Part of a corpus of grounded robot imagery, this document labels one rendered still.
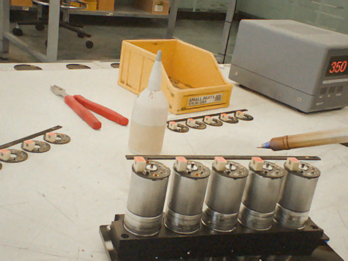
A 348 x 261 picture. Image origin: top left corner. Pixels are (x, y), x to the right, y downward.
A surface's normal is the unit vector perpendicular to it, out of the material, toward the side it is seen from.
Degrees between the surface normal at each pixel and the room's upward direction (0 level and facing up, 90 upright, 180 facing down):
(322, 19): 90
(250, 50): 90
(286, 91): 90
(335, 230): 0
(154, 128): 90
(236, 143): 0
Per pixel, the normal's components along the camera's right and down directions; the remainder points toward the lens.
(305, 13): -0.77, 0.11
